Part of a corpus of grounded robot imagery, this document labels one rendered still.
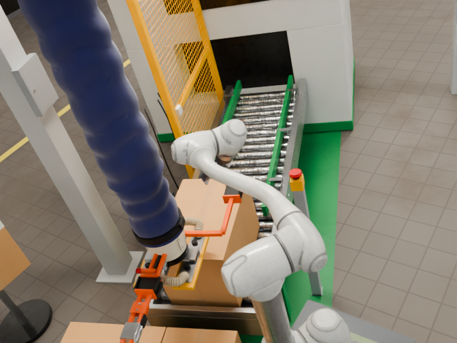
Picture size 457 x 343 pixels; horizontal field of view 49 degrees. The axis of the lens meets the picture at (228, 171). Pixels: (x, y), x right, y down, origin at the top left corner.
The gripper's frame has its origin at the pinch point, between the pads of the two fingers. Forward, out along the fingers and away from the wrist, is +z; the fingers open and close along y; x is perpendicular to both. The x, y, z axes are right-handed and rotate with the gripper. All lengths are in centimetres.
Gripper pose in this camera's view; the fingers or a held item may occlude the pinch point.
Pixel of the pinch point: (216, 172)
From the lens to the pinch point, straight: 219.9
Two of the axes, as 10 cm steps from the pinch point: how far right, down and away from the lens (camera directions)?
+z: -2.0, 4.1, 8.9
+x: -6.7, -7.2, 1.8
